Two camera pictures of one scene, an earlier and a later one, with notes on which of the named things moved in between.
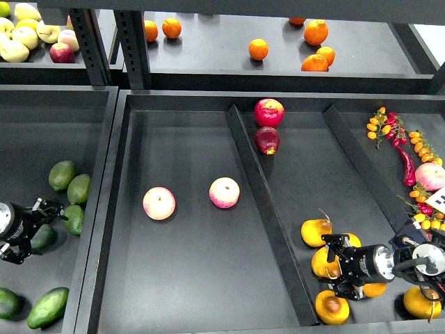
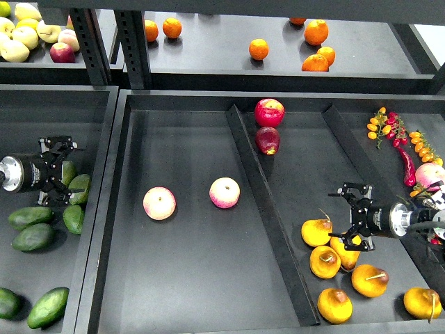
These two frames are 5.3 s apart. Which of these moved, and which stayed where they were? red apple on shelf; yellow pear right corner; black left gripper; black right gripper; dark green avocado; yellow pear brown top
Moved: black left gripper; black right gripper
Stayed: dark green avocado; yellow pear brown top; red apple on shelf; yellow pear right corner
